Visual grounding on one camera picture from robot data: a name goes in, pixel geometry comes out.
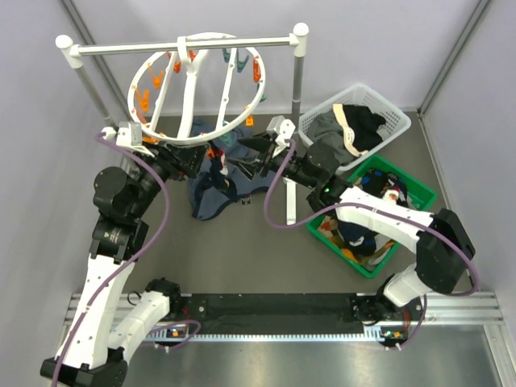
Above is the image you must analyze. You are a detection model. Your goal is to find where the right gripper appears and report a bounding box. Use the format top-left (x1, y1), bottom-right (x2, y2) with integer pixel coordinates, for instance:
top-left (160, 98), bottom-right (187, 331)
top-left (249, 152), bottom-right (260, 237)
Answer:
top-left (228, 131), bottom-right (318, 190)

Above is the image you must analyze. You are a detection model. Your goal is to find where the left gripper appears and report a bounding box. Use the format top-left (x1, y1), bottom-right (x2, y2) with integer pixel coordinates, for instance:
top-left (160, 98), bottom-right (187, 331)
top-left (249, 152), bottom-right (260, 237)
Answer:
top-left (128, 139), bottom-right (210, 218)

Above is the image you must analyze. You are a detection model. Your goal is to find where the white round clip hanger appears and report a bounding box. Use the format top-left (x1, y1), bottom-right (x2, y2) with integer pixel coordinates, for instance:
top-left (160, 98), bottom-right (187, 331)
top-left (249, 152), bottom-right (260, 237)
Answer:
top-left (127, 32), bottom-right (271, 146)

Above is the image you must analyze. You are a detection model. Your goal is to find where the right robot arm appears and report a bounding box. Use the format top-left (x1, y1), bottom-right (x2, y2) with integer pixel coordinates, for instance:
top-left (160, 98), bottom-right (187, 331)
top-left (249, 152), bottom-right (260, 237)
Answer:
top-left (229, 134), bottom-right (480, 319)

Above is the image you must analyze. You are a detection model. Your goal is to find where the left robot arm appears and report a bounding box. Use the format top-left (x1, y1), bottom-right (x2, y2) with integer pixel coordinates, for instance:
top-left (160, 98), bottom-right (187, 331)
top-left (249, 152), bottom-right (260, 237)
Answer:
top-left (40, 145), bottom-right (207, 386)

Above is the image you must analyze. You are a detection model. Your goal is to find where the pile of socks in bin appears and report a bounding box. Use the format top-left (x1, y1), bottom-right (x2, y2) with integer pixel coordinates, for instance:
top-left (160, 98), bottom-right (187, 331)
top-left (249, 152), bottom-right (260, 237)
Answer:
top-left (317, 169), bottom-right (408, 270)

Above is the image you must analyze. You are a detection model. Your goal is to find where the teal clothespin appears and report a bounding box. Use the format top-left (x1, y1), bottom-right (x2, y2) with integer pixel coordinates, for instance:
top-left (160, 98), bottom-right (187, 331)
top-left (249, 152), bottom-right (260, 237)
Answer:
top-left (218, 133), bottom-right (234, 148)

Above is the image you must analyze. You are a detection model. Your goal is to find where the orange clothespin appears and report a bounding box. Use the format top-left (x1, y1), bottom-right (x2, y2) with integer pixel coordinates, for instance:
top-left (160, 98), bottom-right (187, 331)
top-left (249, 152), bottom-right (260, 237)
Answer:
top-left (245, 114), bottom-right (254, 127)

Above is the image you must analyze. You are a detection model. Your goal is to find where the small black tag on floor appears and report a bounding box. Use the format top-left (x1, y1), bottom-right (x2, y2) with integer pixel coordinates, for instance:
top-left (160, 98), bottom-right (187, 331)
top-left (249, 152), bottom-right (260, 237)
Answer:
top-left (240, 195), bottom-right (252, 206)

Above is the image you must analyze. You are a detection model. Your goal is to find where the blue cloth on floor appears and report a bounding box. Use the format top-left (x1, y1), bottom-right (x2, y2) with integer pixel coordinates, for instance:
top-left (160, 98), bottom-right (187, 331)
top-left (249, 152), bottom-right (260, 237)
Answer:
top-left (188, 127), bottom-right (275, 221)

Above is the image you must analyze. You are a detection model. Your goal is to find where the grey cloth in basket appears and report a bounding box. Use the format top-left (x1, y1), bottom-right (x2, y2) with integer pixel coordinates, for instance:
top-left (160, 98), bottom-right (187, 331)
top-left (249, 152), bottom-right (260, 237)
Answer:
top-left (307, 111), bottom-right (355, 165)

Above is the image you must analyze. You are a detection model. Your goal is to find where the black cloth in basket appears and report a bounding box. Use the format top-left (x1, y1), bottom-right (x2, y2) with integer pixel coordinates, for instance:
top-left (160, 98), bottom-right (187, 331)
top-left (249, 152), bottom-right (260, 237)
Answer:
top-left (343, 105), bottom-right (386, 152)

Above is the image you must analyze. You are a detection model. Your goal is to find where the white plastic laundry basket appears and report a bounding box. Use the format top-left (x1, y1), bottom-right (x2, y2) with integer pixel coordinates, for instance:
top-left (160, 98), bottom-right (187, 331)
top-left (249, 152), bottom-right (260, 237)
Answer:
top-left (298, 84), bottom-right (411, 173)

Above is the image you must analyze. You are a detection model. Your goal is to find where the white metal drying rack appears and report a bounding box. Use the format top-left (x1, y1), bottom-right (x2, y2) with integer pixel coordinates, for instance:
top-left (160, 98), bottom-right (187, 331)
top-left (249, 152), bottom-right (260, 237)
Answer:
top-left (56, 23), bottom-right (309, 228)

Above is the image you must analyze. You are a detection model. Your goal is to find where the green plastic bin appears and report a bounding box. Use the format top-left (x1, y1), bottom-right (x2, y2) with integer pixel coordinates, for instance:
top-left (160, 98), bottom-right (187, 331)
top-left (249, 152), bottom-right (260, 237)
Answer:
top-left (306, 156), bottom-right (438, 278)

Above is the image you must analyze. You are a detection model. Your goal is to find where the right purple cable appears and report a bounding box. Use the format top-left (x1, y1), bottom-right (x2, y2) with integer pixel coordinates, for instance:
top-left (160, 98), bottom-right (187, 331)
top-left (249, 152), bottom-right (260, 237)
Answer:
top-left (262, 139), bottom-right (481, 352)

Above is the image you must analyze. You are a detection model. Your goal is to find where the purple cable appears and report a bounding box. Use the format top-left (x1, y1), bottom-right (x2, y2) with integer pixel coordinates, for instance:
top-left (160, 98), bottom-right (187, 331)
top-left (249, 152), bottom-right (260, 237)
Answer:
top-left (53, 132), bottom-right (202, 387)
top-left (262, 139), bottom-right (481, 352)

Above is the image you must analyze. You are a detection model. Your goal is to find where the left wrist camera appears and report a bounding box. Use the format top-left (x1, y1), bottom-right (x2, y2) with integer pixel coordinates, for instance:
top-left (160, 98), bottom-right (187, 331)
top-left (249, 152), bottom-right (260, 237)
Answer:
top-left (101, 122), bottom-right (155, 157)

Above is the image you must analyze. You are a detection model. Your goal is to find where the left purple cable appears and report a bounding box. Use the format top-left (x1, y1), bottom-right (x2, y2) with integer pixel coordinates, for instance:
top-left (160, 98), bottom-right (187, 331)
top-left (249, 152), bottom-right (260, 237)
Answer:
top-left (53, 132), bottom-right (202, 387)

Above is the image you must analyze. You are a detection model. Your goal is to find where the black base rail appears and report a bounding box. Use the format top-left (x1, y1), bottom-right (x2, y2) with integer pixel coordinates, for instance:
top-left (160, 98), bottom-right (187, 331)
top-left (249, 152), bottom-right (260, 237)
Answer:
top-left (177, 293), bottom-right (389, 330)

